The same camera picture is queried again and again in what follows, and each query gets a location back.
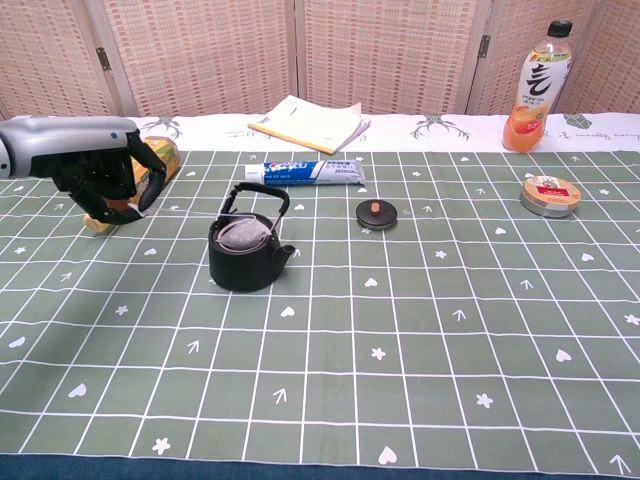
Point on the yellow white notebook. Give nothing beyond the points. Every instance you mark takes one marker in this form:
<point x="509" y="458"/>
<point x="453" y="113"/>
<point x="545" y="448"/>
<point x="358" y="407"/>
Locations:
<point x="312" y="122"/>

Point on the left black grey robot hand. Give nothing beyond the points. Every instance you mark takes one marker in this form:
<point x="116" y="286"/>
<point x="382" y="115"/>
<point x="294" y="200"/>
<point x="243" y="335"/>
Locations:
<point x="65" y="140"/>

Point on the green grid tablecloth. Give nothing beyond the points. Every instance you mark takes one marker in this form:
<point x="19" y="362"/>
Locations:
<point x="450" y="310"/>

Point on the orange juice bottle black cap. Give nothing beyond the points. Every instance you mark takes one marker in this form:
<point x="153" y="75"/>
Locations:
<point x="535" y="100"/>

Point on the black cast iron teapot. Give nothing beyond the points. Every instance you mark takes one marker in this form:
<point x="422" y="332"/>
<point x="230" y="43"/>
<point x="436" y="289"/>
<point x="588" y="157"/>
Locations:
<point x="240" y="270"/>

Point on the blue white toothpaste tube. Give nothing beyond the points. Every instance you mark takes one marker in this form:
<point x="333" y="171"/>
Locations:
<point x="310" y="172"/>

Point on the round tin red label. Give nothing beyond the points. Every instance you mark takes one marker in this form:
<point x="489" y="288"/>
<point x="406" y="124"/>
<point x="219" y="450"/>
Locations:
<point x="550" y="197"/>

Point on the yellow label tea bottle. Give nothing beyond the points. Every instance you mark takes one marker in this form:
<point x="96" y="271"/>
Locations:
<point x="170" y="157"/>

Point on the black teapot lid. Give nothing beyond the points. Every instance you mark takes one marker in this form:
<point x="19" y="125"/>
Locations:
<point x="376" y="216"/>

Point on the woven folding screen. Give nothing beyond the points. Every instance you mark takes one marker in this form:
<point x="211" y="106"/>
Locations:
<point x="210" y="55"/>

